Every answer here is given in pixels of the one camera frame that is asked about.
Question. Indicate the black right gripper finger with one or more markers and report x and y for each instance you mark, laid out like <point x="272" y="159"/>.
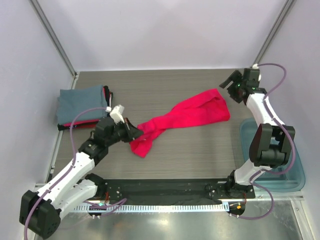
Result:
<point x="233" y="88"/>
<point x="235" y="77"/>

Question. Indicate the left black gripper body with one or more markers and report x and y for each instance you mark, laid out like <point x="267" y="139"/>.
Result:
<point x="119" y="132"/>

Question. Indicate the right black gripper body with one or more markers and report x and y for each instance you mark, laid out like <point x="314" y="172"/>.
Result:
<point x="234" y="95"/>

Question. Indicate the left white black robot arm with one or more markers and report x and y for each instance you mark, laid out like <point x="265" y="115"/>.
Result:
<point x="42" y="211"/>

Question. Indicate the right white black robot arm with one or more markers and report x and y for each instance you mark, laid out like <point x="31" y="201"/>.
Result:
<point x="272" y="149"/>

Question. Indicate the folded black t shirt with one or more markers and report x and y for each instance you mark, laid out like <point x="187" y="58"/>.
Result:
<point x="82" y="127"/>

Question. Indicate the folded grey-blue t shirt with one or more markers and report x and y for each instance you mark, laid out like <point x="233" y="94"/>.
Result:
<point x="80" y="105"/>

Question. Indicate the blue plastic bin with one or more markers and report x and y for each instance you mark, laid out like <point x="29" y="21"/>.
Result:
<point x="293" y="181"/>

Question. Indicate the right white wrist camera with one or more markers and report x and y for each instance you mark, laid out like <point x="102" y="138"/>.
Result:
<point x="256" y="72"/>

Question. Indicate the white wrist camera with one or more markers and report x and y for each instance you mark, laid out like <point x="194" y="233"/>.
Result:
<point x="116" y="113"/>
<point x="256" y="72"/>

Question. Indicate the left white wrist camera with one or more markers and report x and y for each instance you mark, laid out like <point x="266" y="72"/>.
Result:
<point x="116" y="113"/>

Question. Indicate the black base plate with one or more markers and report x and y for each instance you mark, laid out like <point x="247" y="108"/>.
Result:
<point x="172" y="192"/>

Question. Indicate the slotted cable duct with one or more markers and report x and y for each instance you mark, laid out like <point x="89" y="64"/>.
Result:
<point x="87" y="208"/>

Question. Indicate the right aluminium frame post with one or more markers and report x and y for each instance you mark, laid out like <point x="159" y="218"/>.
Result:
<point x="280" y="19"/>

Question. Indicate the aluminium frame post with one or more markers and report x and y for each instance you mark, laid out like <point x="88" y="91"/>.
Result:
<point x="280" y="19"/>
<point x="52" y="35"/>

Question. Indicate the left aluminium frame post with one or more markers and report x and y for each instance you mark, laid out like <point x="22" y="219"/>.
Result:
<point x="52" y="35"/>

